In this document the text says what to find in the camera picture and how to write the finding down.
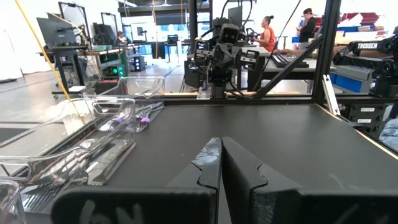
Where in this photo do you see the black pillar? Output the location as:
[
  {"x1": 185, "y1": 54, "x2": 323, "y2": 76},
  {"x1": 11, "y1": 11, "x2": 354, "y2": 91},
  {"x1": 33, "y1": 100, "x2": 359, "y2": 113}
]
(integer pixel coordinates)
[{"x1": 188, "y1": 0, "x2": 199, "y2": 47}]

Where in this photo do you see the black metal frame rig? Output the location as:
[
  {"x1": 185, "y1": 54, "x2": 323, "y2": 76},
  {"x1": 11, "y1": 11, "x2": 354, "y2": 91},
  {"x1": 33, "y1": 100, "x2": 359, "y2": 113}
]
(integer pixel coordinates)
[{"x1": 57, "y1": 1, "x2": 91, "y2": 43}]

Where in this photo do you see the black metal support strut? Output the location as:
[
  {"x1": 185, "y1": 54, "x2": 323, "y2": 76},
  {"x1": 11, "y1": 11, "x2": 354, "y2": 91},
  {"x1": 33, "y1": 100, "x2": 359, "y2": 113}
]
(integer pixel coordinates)
[{"x1": 252, "y1": 34, "x2": 324, "y2": 100}]

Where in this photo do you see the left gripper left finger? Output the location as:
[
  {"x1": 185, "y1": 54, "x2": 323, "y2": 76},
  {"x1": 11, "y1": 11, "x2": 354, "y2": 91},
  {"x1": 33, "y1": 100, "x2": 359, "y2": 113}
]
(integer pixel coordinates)
[{"x1": 51, "y1": 136, "x2": 223, "y2": 224}]

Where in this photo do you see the black monitor screen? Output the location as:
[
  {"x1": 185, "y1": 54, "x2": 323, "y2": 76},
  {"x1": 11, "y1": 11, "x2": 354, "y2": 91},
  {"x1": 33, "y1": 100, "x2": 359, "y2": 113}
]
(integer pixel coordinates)
[{"x1": 36, "y1": 12, "x2": 82, "y2": 48}]

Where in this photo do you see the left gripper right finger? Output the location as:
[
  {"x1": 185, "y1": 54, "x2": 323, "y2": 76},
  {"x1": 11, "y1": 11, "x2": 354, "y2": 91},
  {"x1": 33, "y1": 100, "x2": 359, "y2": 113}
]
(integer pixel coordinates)
[{"x1": 222, "y1": 136, "x2": 398, "y2": 224}]

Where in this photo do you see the neighbouring wooden workstation table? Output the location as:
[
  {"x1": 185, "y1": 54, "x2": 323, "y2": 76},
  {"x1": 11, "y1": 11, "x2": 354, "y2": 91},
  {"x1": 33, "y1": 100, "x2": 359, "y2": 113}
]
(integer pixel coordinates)
[{"x1": 39, "y1": 43, "x2": 141, "y2": 94}]

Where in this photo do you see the black fork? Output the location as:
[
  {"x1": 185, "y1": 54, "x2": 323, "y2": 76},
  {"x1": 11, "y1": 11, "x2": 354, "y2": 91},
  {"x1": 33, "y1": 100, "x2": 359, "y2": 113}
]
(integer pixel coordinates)
[
  {"x1": 24, "y1": 155, "x2": 125, "y2": 212},
  {"x1": 37, "y1": 139, "x2": 135, "y2": 203},
  {"x1": 30, "y1": 146, "x2": 134, "y2": 209}
]

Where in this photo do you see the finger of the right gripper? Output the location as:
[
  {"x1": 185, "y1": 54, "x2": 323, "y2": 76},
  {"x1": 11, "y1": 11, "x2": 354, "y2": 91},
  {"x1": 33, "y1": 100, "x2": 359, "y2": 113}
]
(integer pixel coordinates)
[
  {"x1": 193, "y1": 39, "x2": 215, "y2": 68},
  {"x1": 236, "y1": 47, "x2": 261, "y2": 72}
]

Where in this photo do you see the black keyboard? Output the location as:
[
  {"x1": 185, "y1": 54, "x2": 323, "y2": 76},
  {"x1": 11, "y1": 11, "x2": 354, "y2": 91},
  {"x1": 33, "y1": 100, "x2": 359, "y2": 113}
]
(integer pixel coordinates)
[{"x1": 270, "y1": 52, "x2": 311, "y2": 69}]

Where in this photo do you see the yellow cable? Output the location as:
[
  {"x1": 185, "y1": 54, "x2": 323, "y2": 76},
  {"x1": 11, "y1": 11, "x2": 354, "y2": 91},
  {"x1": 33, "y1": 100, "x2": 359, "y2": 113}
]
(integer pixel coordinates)
[{"x1": 14, "y1": 0, "x2": 86, "y2": 125}]

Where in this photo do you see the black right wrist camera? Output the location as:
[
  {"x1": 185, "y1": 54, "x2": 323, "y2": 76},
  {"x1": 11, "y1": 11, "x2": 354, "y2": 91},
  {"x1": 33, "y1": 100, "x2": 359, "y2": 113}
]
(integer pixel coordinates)
[{"x1": 218, "y1": 23, "x2": 241, "y2": 45}]

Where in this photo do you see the grey desk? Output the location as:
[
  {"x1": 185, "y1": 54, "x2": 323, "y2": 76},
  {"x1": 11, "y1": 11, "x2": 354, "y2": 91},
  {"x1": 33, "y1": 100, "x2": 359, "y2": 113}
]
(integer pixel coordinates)
[{"x1": 236, "y1": 46, "x2": 336, "y2": 82}]

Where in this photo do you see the person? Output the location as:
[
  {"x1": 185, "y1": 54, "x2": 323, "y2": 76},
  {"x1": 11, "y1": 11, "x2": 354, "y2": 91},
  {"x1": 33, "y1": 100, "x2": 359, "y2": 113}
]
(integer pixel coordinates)
[
  {"x1": 295, "y1": 7, "x2": 318, "y2": 44},
  {"x1": 252, "y1": 14, "x2": 277, "y2": 54},
  {"x1": 116, "y1": 30, "x2": 130, "y2": 45},
  {"x1": 377, "y1": 104, "x2": 398, "y2": 153}
]

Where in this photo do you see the person's forearm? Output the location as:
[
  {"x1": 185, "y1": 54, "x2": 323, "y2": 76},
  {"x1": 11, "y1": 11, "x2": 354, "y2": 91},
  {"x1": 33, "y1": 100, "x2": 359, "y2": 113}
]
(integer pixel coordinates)
[{"x1": 273, "y1": 48, "x2": 318, "y2": 58}]

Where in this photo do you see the silver angle brace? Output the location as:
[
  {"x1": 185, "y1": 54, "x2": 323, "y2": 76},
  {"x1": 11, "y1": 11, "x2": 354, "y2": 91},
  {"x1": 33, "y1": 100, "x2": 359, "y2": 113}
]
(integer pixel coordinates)
[{"x1": 322, "y1": 73, "x2": 342, "y2": 116}]

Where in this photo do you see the black table mat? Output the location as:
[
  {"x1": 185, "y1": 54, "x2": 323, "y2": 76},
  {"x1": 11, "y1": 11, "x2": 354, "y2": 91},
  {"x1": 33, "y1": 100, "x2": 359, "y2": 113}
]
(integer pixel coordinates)
[{"x1": 18, "y1": 104, "x2": 398, "y2": 224}]

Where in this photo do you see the black perforated computer case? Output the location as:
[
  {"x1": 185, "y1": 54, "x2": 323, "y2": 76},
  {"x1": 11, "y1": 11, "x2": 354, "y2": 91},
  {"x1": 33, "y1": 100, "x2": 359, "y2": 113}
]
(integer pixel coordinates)
[{"x1": 183, "y1": 58, "x2": 206, "y2": 90}]

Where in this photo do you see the green-lit computer tower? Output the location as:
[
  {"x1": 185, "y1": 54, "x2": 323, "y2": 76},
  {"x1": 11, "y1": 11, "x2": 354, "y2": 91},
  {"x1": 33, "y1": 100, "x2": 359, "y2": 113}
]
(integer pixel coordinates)
[{"x1": 102, "y1": 63, "x2": 127, "y2": 78}]

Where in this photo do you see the black vertical frame post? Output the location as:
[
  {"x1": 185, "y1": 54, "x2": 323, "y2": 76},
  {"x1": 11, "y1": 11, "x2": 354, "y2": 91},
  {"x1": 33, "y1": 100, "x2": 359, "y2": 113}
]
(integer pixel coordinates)
[{"x1": 312, "y1": 0, "x2": 343, "y2": 104}]

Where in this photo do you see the blue storage box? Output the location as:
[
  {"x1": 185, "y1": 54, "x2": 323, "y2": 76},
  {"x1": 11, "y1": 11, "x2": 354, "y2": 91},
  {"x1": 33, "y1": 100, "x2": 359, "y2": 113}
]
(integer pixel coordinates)
[{"x1": 329, "y1": 73, "x2": 374, "y2": 94}]

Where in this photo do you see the iridescent rainbow fork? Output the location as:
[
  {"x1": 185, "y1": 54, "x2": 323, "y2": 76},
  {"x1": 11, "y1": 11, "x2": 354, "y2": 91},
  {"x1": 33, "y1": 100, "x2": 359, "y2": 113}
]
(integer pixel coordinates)
[
  {"x1": 99, "y1": 108, "x2": 156, "y2": 131},
  {"x1": 107, "y1": 101, "x2": 165, "y2": 130},
  {"x1": 133, "y1": 105, "x2": 165, "y2": 131},
  {"x1": 126, "y1": 107, "x2": 162, "y2": 133}
]

